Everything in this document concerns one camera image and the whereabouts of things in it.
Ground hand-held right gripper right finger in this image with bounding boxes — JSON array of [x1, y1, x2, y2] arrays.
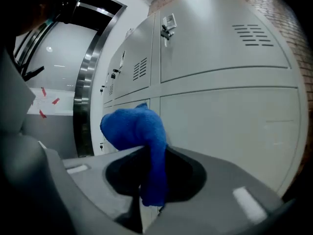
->
[[144, 145, 295, 235]]

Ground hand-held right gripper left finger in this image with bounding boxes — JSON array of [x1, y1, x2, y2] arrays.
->
[[0, 130, 152, 235]]

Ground blue cloth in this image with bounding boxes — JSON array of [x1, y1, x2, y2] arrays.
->
[[99, 102, 169, 207]]

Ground vented grey cabinet door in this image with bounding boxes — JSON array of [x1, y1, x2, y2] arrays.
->
[[112, 14, 156, 99], [103, 55, 116, 105], [160, 0, 292, 83]]

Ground white paper notice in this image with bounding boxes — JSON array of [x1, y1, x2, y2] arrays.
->
[[26, 87, 75, 116]]

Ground grey elevator door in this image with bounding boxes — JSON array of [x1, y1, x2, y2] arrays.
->
[[25, 22, 99, 93]]

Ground metal door latch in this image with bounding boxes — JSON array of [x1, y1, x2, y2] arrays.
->
[[160, 24, 175, 47]]

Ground steel elevator door frame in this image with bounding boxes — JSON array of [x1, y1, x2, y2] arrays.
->
[[72, 5, 128, 158]]

